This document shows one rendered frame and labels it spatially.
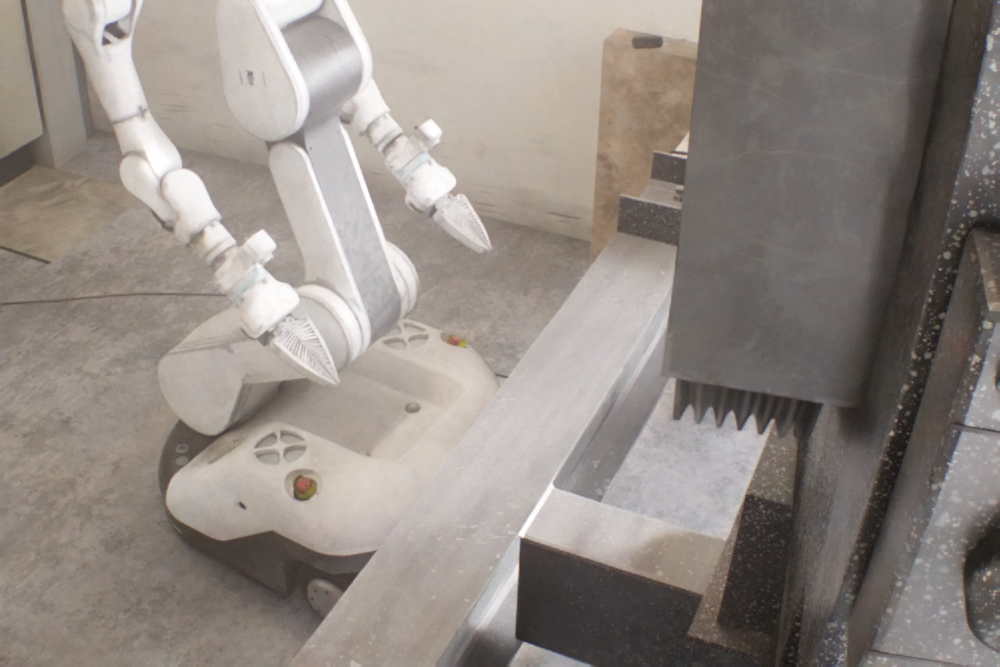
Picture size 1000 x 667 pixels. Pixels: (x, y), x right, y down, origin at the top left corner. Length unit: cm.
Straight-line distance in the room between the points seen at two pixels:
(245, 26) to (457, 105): 162
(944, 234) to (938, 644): 21
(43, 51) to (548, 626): 282
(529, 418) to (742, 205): 91
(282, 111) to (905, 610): 131
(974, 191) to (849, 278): 16
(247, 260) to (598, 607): 71
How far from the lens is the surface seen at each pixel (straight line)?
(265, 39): 166
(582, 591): 136
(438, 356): 211
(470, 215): 201
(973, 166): 51
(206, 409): 216
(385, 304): 188
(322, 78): 170
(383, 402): 211
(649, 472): 243
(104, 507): 243
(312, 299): 181
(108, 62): 169
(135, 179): 171
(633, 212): 191
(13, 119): 372
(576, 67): 302
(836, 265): 65
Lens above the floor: 161
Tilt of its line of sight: 34 degrees down
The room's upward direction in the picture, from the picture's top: straight up
